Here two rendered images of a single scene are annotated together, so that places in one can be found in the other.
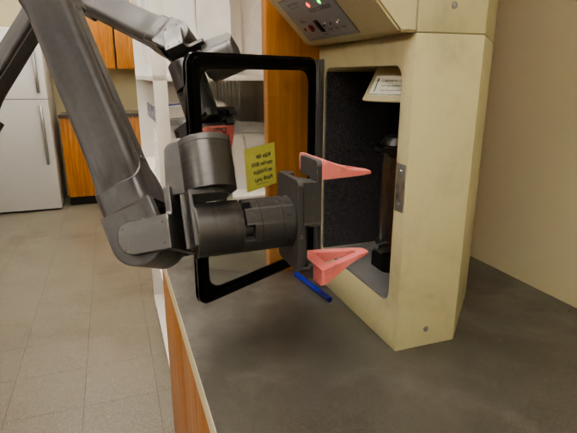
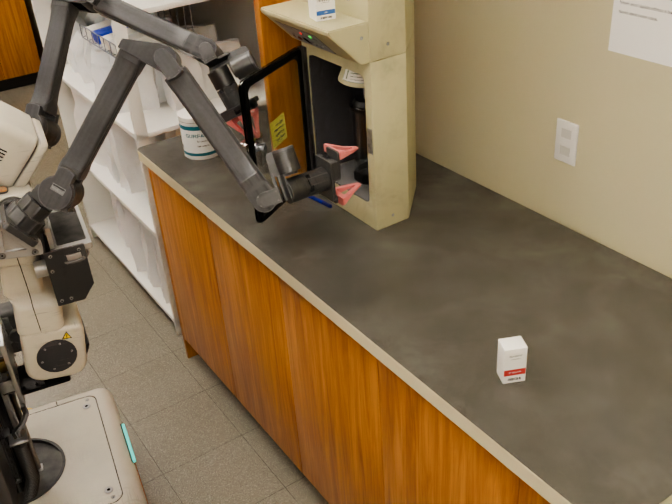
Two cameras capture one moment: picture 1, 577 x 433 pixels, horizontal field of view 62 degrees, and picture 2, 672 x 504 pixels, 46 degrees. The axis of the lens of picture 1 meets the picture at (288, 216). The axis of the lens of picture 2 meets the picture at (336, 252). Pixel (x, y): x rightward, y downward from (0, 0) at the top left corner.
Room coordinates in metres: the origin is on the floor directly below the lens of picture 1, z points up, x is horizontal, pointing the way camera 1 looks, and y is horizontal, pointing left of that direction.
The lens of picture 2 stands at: (-1.14, 0.34, 2.02)
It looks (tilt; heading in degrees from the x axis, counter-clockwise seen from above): 31 degrees down; 348
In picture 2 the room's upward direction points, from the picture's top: 4 degrees counter-clockwise
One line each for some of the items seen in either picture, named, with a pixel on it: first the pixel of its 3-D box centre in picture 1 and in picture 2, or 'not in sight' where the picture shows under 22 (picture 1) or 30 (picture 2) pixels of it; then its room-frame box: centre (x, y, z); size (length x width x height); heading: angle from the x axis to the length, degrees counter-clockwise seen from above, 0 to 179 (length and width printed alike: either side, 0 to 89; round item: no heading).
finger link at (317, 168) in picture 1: (331, 186); (341, 158); (0.53, -0.05, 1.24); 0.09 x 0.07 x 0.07; 110
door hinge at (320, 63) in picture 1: (316, 162); (307, 114); (0.96, -0.06, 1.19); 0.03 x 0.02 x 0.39; 20
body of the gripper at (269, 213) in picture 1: (271, 222); (317, 180); (0.51, 0.02, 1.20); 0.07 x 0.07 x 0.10; 20
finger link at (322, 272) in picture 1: (331, 244); (343, 184); (0.53, -0.05, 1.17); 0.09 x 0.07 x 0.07; 110
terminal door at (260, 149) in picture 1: (259, 173); (278, 135); (0.84, 0.05, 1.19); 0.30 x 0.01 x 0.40; 139
